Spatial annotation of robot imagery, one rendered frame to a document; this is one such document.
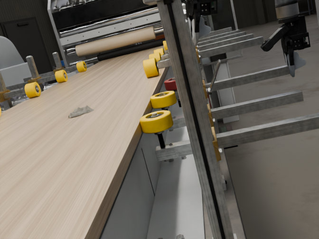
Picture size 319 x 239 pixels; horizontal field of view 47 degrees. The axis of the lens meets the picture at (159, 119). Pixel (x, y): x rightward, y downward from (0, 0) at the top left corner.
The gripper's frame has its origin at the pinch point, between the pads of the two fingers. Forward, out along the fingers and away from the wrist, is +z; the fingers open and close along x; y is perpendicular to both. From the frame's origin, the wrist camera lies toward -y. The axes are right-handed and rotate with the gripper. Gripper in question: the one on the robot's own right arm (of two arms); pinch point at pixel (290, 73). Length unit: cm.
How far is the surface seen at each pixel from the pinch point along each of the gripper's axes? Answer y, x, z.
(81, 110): -72, -23, -8
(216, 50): -23.6, 23.6, -12.0
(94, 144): -58, -62, -7
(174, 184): -48, -30, 21
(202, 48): -29, 49, -12
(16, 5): -501, 920, -170
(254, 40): -7.3, 23.5, -12.5
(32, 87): -121, 52, -13
